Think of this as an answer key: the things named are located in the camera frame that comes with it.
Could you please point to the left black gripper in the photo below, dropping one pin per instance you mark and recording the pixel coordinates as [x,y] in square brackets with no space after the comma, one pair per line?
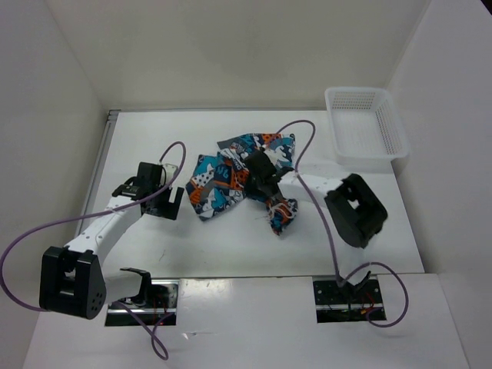
[168,209]

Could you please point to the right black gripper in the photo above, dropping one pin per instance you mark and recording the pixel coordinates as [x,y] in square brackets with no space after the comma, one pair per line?
[252,190]

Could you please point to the colourful patterned shorts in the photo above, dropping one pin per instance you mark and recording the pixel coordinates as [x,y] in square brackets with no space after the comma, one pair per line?
[218,181]

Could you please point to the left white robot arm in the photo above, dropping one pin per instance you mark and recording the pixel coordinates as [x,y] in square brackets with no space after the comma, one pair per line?
[72,280]

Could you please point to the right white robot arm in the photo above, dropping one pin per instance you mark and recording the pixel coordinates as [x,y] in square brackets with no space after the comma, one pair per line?
[356,212]

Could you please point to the white perforated plastic basket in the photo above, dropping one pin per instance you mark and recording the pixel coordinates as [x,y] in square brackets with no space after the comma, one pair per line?
[367,130]

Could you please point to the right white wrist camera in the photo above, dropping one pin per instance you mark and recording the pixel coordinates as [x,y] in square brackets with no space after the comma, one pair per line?
[273,157]

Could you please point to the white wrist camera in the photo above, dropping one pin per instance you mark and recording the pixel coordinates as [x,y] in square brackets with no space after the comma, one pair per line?
[273,157]
[168,172]

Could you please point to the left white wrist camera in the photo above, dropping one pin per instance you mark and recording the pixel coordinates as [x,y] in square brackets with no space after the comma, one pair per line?
[168,172]

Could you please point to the aluminium table edge rail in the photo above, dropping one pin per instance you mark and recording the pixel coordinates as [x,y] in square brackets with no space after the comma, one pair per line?
[111,119]

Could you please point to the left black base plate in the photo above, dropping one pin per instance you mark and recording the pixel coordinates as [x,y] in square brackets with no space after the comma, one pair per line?
[159,306]

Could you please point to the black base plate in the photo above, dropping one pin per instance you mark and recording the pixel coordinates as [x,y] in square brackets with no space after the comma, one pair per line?
[350,303]
[159,306]

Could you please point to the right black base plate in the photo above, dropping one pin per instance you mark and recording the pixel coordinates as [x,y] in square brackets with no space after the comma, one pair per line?
[350,303]

